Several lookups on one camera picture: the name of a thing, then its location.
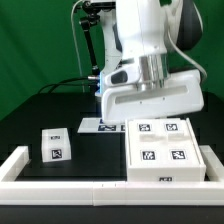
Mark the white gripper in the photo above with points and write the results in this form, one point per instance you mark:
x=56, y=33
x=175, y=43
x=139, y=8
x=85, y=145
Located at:
x=181, y=94

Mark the white cabinet body box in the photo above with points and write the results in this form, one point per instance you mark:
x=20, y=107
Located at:
x=165, y=169

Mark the white cabinet door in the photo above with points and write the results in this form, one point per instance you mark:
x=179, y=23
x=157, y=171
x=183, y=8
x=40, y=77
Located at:
x=145, y=139
x=180, y=144

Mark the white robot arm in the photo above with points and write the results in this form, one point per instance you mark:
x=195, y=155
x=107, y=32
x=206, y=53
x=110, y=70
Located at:
x=144, y=32

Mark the white cabinet top block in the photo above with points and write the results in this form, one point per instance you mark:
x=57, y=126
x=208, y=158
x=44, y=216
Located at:
x=55, y=145

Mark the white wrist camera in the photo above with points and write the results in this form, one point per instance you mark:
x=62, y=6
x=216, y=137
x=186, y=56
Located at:
x=126, y=75

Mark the white marker base plate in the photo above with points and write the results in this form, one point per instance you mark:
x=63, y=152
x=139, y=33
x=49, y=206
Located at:
x=96, y=125

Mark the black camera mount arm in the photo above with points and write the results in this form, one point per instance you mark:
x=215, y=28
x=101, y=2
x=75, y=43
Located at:
x=91, y=19

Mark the white U-shaped boundary frame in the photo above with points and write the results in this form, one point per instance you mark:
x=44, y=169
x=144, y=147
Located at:
x=13, y=192

